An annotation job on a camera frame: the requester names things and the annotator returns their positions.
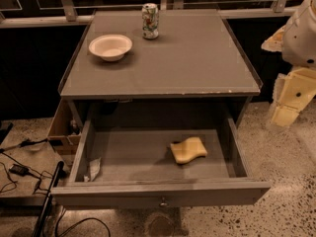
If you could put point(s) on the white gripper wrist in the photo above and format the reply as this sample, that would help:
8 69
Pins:
301 39

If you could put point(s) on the yellow sponge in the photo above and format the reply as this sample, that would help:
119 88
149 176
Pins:
188 150

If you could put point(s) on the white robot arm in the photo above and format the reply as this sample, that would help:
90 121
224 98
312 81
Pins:
296 41

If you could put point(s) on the grey cabinet with counter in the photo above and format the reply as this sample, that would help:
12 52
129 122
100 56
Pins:
195 56

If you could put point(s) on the metal drawer knob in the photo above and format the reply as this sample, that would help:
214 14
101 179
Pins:
163 203

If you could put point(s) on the open grey top drawer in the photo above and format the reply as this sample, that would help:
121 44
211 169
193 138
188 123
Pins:
138 168

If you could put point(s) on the green patterned soda can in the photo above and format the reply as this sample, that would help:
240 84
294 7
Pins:
150 18

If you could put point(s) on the white paper bowl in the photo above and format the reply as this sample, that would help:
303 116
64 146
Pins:
110 47

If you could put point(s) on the crumpled white paper scrap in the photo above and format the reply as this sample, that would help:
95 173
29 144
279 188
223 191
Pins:
93 170

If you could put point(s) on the brown cardboard box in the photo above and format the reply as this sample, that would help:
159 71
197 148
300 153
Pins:
60 136

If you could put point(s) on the black pole stand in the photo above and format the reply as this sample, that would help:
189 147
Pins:
47 200

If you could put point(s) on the black power adapter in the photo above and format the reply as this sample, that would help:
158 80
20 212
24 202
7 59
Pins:
19 170

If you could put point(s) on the metal window railing frame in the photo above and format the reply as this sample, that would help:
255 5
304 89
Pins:
65 7

